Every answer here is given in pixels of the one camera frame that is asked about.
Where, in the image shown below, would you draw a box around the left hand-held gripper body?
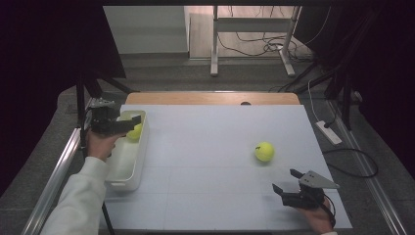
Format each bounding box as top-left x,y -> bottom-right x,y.
85,97 -> 130,137

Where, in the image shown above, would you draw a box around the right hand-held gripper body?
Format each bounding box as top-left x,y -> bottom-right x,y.
281,169 -> 341,211

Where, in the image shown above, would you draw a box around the yellow tennis ball dark mark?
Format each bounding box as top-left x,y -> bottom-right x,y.
254,141 -> 276,164

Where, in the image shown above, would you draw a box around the white plastic bin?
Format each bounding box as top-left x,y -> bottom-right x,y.
104,109 -> 151,193

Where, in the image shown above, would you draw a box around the person's left hand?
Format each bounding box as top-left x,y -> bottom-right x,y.
85,129 -> 116,163

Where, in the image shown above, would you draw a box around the person's right hand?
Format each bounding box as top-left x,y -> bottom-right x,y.
298,197 -> 337,233

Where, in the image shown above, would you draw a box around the black metal stand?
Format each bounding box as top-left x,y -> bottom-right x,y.
324,70 -> 363,131
75,72 -> 140,128

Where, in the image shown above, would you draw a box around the white power strip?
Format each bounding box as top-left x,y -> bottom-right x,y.
315,120 -> 343,146

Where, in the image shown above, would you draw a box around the white table cover sheet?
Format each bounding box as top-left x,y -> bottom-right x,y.
99,104 -> 354,231

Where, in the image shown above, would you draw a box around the wooden table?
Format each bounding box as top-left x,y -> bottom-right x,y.
125,91 -> 301,106

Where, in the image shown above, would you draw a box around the black curtain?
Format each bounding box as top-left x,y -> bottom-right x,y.
0,0 -> 126,197
293,0 -> 415,180

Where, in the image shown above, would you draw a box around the white partition panel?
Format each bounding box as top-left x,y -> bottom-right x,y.
103,5 -> 190,55

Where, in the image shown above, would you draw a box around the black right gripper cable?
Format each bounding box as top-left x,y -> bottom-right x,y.
322,194 -> 337,228

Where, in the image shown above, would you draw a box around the aluminium floor rail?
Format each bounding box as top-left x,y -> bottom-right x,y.
327,99 -> 409,235
21,97 -> 99,235

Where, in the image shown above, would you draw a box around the looped black floor cable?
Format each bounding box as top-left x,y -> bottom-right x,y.
322,148 -> 380,179

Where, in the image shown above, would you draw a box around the white power strip cable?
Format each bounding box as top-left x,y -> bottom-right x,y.
307,79 -> 322,123

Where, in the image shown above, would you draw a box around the thick black floor cables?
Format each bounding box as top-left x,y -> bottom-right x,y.
268,62 -> 337,94

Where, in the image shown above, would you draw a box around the white metal desk frame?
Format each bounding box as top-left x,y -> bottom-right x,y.
209,5 -> 302,78

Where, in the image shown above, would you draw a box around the tangled floor cables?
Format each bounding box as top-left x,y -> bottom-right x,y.
217,6 -> 316,63

